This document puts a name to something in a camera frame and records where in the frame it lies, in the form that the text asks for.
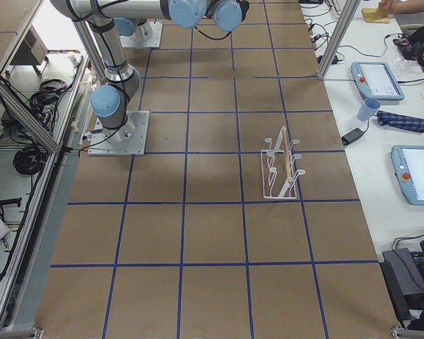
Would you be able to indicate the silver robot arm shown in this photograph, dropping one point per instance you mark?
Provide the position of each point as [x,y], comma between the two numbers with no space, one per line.
[135,29]
[109,101]

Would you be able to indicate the blue cup on desk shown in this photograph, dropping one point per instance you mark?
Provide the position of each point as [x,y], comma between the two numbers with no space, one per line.
[368,108]

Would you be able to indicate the black power adapter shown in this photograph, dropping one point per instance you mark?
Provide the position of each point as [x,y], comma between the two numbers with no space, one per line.
[352,136]

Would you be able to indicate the blue plaid folded umbrella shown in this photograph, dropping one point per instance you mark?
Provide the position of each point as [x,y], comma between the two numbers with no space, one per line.
[399,121]

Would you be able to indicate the far teach pendant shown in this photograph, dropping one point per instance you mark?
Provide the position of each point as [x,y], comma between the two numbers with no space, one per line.
[375,79]

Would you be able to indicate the teach pendant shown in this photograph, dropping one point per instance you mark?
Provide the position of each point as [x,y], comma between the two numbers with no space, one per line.
[375,79]
[408,162]

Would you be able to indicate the near teach pendant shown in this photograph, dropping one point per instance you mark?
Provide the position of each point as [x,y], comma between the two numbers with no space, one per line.
[408,162]

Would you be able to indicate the white wire cup rack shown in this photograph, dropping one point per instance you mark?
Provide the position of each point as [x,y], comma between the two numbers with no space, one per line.
[278,169]

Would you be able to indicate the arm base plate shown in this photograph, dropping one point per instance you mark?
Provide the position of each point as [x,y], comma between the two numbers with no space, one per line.
[129,140]
[151,43]

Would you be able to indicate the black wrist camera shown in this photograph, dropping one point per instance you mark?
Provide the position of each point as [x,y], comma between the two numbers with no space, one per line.
[244,7]

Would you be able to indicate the aluminium frame post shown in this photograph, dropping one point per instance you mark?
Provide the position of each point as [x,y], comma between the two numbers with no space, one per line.
[337,35]

